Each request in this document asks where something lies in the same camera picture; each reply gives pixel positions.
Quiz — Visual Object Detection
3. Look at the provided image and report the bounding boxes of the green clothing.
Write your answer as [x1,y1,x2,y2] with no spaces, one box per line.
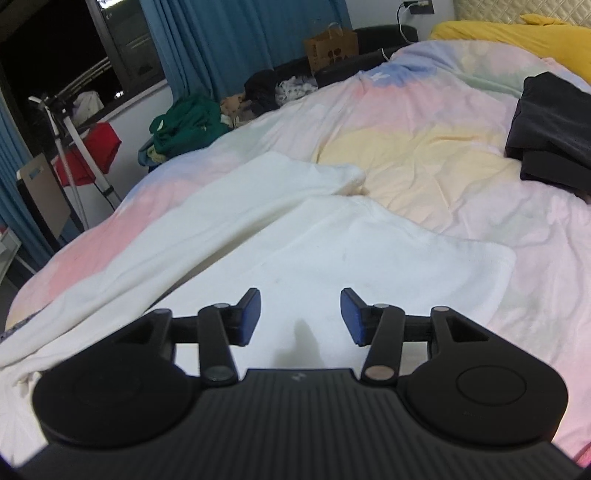
[148,94,232,158]

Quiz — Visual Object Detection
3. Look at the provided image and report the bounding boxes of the garment steamer stand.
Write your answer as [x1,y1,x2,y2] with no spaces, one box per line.
[28,93,123,232]

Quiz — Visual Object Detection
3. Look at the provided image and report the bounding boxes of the white pants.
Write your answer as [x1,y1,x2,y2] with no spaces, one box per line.
[0,151,518,407]

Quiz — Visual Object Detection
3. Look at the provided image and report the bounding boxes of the blue curtain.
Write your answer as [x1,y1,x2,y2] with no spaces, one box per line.
[139,0,354,101]
[0,106,81,261]

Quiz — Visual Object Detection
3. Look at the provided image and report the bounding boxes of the dark window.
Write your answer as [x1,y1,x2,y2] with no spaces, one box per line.
[0,0,168,121]

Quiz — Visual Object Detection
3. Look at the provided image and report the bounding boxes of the pastel duvet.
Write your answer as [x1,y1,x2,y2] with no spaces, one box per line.
[0,39,591,480]

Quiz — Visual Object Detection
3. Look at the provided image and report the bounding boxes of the red cloth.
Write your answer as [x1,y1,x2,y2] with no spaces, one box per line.
[54,122,123,186]

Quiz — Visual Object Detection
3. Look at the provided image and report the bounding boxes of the folded black framed board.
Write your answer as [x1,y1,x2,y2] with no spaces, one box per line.
[15,154,71,241]

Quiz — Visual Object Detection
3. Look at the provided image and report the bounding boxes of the white charging cable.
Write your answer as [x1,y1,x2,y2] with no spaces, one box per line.
[381,4,409,62]

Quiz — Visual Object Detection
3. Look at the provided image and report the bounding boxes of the white hanging cloth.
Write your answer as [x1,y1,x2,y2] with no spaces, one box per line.
[73,90,105,126]

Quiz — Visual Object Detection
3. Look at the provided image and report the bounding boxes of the dark clothes pile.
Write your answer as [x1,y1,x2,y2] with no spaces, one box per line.
[243,69,283,114]

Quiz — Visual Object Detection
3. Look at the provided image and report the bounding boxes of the black sofa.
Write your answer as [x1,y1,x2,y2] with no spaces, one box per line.
[272,25,419,89]

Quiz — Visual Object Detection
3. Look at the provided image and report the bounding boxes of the yellow pillow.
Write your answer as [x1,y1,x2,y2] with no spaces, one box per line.
[429,14,591,86]

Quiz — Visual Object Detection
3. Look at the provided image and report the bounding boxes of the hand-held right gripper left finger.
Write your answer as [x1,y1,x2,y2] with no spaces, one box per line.
[113,287,263,387]

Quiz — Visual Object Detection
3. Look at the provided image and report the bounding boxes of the quilted beige headboard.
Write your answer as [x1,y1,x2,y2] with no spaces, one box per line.
[454,0,591,27]

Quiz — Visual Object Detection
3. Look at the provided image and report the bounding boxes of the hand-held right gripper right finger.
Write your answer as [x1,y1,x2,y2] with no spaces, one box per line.
[339,286,493,384]

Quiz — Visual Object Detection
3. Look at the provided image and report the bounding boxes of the beige plush toy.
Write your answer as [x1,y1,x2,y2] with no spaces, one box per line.
[220,94,249,123]

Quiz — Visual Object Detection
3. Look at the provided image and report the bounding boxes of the folded black clothes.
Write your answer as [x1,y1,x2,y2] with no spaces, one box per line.
[504,71,591,205]

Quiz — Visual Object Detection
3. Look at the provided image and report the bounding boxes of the white patterned cloth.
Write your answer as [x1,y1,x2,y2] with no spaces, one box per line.
[276,77,320,103]

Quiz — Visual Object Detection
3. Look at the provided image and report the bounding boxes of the brown paper bag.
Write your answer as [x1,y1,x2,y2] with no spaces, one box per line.
[303,21,360,75]

